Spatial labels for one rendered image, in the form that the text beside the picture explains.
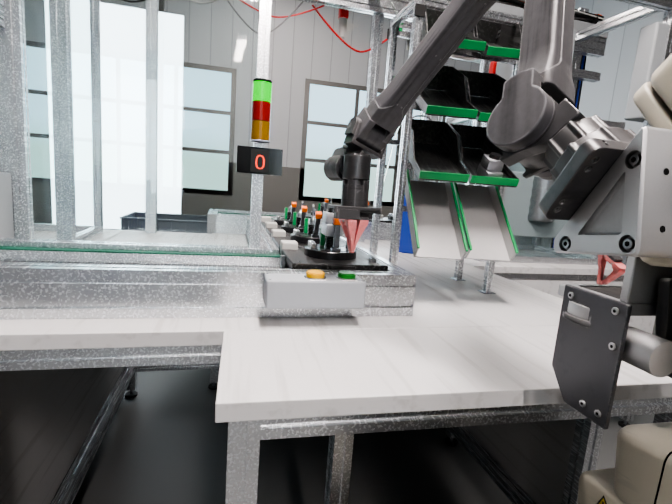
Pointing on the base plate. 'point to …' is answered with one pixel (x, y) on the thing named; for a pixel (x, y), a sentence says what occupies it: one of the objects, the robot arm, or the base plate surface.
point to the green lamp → (262, 91)
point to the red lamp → (261, 110)
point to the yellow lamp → (260, 130)
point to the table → (396, 372)
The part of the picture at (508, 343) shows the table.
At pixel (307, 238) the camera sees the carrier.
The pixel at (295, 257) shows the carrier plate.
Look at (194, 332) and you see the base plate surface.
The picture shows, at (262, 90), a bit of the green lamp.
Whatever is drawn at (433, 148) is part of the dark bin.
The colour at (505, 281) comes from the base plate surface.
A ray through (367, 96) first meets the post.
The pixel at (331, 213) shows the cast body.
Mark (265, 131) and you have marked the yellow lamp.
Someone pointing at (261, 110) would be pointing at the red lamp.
